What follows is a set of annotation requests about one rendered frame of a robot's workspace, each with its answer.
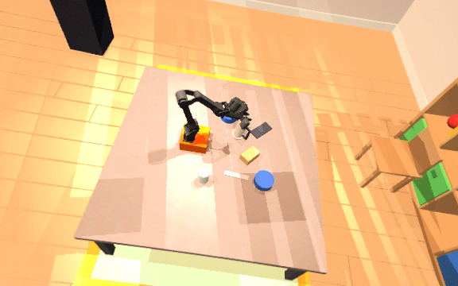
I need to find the blue cylinder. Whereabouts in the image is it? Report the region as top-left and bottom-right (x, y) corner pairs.
(254, 170), (274, 191)
(220, 117), (236, 124)

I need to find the white flat bar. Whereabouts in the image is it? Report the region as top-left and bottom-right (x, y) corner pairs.
(224, 170), (249, 180)

